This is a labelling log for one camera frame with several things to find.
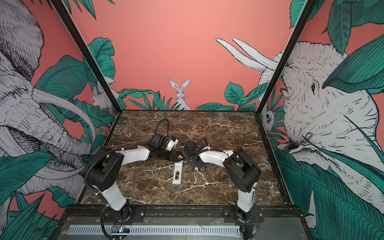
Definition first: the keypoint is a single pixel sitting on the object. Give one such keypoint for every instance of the black left corner frame post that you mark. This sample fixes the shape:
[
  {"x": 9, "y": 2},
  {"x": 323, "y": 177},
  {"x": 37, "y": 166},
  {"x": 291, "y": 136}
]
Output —
[{"x": 66, "y": 18}]

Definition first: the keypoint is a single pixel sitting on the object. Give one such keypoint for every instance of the white remote control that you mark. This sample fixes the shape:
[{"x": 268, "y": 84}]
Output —
[{"x": 177, "y": 177}]

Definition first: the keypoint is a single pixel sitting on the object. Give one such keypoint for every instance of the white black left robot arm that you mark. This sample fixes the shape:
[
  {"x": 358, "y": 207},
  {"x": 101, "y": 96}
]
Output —
[{"x": 101, "y": 174}]

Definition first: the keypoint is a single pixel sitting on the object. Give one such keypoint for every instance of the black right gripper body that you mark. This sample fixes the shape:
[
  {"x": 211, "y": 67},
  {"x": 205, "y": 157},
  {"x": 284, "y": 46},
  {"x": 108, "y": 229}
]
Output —
[{"x": 193, "y": 163}]

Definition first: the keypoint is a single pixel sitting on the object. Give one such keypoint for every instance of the white ventilation grille strip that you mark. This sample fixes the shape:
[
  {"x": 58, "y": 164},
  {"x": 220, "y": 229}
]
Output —
[{"x": 158, "y": 230}]

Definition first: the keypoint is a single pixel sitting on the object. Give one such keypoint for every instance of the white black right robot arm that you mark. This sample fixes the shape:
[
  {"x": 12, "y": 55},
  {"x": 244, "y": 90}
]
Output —
[{"x": 241, "y": 168}]

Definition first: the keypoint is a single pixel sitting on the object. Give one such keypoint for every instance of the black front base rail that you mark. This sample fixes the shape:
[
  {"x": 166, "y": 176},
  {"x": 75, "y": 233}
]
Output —
[{"x": 230, "y": 213}]

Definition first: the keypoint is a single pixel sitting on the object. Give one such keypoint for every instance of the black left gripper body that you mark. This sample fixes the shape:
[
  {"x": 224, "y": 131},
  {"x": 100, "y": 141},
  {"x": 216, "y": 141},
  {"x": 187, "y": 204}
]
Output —
[{"x": 166, "y": 155}]

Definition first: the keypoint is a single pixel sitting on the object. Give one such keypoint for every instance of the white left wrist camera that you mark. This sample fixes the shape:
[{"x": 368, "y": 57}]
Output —
[{"x": 171, "y": 143}]

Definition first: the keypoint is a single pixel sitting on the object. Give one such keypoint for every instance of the black right corner frame post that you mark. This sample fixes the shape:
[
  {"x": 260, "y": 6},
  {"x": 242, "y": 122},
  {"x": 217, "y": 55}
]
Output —
[{"x": 301, "y": 23}]

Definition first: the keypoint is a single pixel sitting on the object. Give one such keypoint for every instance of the black corner frame post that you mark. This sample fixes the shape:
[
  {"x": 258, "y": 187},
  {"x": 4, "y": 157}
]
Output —
[
  {"x": 301, "y": 23},
  {"x": 66, "y": 18}
]

